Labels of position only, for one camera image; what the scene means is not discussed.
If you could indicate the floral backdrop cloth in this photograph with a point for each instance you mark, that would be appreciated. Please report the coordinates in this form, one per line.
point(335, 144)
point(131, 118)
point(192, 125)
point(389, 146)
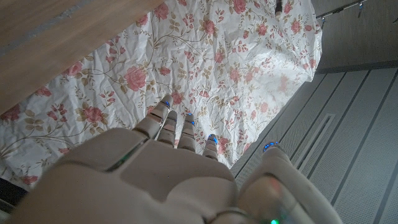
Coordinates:
point(217, 62)

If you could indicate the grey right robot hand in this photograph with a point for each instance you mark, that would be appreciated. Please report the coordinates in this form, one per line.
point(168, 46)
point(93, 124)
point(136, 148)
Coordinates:
point(174, 180)

